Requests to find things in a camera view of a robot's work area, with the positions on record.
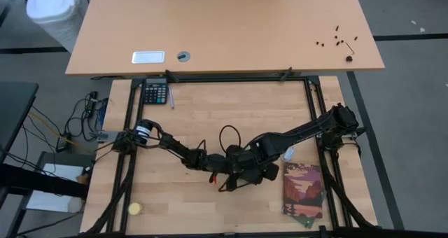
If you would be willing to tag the light brown desk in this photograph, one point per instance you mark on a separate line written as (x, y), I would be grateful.
(224, 21)

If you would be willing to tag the silver purple pen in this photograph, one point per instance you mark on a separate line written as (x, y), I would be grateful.
(171, 99)

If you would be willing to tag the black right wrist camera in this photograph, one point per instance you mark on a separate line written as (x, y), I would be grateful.
(271, 171)

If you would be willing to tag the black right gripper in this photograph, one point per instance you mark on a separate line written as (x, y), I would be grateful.
(255, 157)

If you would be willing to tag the black side table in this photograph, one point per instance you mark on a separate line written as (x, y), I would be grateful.
(14, 108)

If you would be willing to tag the white paper sheet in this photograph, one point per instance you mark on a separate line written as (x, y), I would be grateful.
(49, 203)

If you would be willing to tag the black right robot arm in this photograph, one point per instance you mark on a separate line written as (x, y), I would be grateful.
(308, 127)

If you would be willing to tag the silver rectangular desk plate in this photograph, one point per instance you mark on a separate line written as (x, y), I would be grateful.
(148, 57)

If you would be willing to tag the dark green card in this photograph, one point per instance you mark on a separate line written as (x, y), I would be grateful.
(306, 222)

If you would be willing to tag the black power strip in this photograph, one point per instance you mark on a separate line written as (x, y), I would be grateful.
(92, 101)

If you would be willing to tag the black power adapter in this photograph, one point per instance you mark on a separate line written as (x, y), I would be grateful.
(63, 145)

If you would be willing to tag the black allen key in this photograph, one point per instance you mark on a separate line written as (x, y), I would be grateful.
(350, 48)

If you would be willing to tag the white waste bin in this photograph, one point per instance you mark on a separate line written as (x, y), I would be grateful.
(52, 7)

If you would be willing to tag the black desk calculator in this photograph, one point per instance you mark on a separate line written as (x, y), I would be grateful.
(155, 91)

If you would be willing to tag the landscape picture postcard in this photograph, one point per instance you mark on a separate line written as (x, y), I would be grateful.
(302, 192)

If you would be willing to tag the yellow tape roll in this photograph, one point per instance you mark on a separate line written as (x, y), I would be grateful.
(135, 209)

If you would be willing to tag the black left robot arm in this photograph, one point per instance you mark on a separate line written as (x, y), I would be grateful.
(178, 148)

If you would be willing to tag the black aluminium table frame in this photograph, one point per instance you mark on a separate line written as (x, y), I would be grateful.
(245, 79)

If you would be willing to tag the small black knob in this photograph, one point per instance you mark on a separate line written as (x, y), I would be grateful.
(349, 59)

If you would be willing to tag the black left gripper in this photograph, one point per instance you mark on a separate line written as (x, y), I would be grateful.
(218, 162)

